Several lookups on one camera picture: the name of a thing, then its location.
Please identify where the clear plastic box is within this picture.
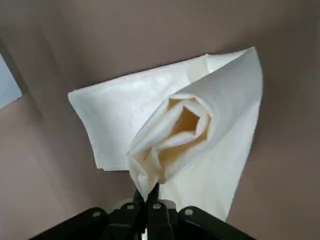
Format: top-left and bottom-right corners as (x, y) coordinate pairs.
(0, 49), (23, 111)

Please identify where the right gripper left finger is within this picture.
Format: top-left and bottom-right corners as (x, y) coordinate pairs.
(32, 190), (149, 240)

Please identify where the cream tablecloth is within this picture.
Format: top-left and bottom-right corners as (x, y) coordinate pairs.
(67, 46), (264, 224)

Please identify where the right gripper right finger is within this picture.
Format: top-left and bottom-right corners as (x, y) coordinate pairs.
(146, 183), (256, 240)

